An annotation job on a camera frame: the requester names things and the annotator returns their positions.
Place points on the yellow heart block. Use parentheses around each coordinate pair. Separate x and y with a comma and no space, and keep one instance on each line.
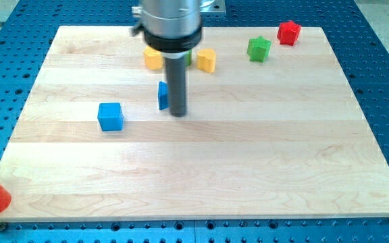
(206,60)

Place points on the green star block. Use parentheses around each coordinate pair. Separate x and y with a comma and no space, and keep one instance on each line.
(258,49)

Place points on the yellow hexagon block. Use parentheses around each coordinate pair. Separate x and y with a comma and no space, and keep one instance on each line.
(152,58)

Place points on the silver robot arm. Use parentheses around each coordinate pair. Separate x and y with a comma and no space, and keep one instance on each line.
(172,27)

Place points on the blue cube block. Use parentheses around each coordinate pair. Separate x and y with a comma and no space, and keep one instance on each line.
(110,117)

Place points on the red star block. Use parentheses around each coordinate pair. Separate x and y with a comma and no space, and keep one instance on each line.
(288,33)

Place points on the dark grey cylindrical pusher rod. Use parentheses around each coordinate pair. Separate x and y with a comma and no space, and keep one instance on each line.
(175,73)

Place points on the green block behind rod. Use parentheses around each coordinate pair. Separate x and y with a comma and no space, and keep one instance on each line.
(188,58)

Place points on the wooden board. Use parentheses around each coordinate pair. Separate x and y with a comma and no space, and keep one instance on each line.
(285,138)

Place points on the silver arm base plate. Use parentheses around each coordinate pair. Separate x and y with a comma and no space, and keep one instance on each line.
(217,7)

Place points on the blue block behind rod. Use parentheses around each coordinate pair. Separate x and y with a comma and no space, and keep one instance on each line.
(162,95)

